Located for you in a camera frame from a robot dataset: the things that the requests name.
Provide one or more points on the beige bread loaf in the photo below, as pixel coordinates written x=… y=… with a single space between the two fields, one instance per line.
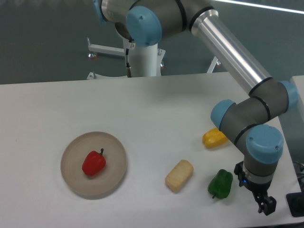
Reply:
x=179 y=175

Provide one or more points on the black box at table edge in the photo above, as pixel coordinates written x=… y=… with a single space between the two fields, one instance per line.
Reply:
x=296 y=204

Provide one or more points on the green bell pepper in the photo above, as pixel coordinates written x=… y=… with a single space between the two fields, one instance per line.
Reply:
x=220 y=185

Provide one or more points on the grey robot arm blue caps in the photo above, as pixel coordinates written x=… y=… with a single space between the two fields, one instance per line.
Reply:
x=144 y=23

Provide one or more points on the red bell pepper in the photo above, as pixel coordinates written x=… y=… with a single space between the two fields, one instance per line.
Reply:
x=94 y=163

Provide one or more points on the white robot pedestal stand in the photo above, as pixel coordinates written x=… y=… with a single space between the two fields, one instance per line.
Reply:
x=139 y=61

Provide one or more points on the yellow bell pepper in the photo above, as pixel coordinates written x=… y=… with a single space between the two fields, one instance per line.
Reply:
x=214 y=138

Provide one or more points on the beige round plate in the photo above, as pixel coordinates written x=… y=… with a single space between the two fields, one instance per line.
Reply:
x=108 y=179

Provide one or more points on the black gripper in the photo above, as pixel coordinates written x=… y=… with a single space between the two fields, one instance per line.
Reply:
x=259 y=186

